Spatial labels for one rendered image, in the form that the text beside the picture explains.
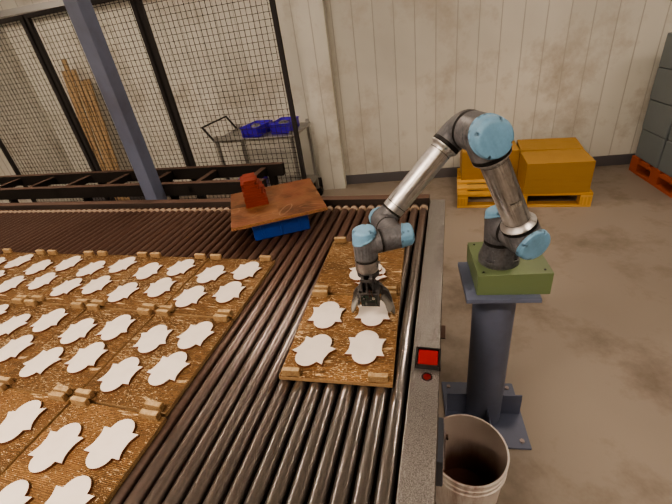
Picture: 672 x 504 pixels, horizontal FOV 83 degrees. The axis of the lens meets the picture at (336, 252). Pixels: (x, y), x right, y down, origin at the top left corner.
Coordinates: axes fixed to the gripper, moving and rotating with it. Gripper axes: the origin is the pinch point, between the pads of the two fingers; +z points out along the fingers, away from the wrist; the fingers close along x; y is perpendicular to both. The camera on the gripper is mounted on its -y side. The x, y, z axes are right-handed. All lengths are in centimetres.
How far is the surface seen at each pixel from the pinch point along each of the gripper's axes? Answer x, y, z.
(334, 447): -5, 50, 2
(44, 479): -78, 68, 0
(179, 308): -80, 0, 0
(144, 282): -109, -17, 1
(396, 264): 6.1, -32.1, 1.4
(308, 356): -18.4, 22.7, -0.6
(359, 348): -2.5, 18.1, -0.5
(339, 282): -16.3, -18.8, 1.1
